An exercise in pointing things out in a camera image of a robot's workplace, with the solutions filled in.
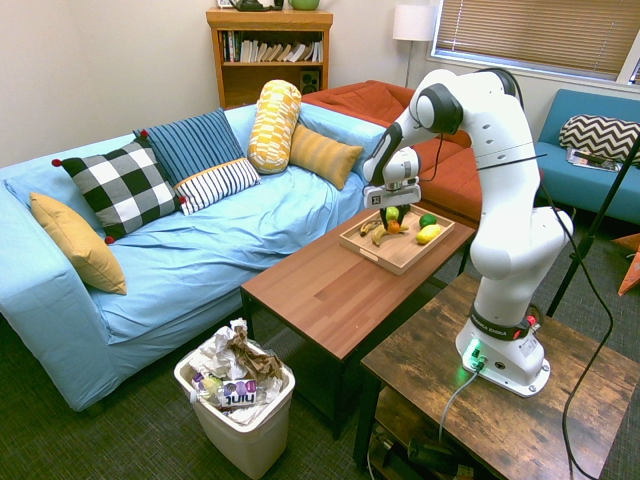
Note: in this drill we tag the orange sofa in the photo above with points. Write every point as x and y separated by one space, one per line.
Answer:
370 102

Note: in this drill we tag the teal sofa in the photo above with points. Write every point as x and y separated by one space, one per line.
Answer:
565 190

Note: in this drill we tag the white shade floor lamp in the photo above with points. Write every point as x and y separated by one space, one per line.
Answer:
414 25

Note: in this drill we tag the magazine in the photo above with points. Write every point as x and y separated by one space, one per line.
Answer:
587 160

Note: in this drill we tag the black power supply box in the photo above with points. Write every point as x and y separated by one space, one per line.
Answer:
430 455

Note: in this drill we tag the yellow lemon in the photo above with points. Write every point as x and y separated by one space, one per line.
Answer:
428 233

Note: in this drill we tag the plain mustard pillow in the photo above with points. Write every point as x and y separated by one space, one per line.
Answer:
80 245

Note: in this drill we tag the mustard striped pillow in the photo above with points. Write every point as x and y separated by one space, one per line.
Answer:
325 155

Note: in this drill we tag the crumpled brown paper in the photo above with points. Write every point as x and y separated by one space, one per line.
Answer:
252 357

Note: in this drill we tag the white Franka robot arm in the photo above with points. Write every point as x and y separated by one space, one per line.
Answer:
505 200

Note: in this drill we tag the white navy striped pillow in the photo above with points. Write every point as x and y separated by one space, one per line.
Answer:
220 185

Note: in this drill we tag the black tripod stand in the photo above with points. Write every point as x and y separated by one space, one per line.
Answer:
587 240

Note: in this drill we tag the green lime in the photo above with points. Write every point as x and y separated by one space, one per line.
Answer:
427 220

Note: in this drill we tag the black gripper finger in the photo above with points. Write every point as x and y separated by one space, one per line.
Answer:
404 212
385 219

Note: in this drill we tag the brown spotted banana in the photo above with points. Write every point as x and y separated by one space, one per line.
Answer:
369 228

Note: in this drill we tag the orange tangerine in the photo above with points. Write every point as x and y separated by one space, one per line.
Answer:
394 227

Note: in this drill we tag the yellow patterned bolster pillow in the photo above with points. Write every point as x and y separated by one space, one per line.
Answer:
274 125

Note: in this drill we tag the black white chevron pillow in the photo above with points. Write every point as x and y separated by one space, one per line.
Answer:
600 135

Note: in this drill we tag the row of books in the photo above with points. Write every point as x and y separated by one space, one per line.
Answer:
270 50

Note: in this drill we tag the blue striped pillow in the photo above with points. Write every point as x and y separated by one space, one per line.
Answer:
192 142

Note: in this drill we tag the light wooden tray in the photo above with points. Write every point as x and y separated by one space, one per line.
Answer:
395 255

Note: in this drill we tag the green bowl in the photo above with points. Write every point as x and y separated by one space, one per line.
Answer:
303 4

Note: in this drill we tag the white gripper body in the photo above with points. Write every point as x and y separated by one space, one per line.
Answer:
392 195

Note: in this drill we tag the clear plastic water bottle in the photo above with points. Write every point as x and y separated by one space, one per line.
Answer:
235 392

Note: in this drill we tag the reddish wooden coffee table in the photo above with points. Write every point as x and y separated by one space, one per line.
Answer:
320 300

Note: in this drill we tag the yellow banana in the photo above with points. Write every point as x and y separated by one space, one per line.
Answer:
378 238

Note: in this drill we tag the green apple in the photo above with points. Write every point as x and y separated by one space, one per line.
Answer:
393 213

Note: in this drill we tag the black white checkered pillow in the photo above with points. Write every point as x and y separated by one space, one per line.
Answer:
120 190

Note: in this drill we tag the rustic dark wood table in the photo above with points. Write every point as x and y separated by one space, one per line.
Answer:
500 425

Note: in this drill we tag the black speaker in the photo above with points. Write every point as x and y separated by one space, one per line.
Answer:
310 82

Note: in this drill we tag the crumpled white paper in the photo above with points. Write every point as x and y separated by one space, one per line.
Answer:
215 355

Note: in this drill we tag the wooden bookshelf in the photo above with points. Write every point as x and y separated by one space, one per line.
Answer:
240 82

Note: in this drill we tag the white plastic trash bin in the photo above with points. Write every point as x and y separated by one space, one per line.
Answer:
250 440

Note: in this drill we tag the light blue sofa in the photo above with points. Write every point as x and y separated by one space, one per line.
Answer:
200 250

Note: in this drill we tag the brown window blinds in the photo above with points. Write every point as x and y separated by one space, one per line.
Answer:
530 30

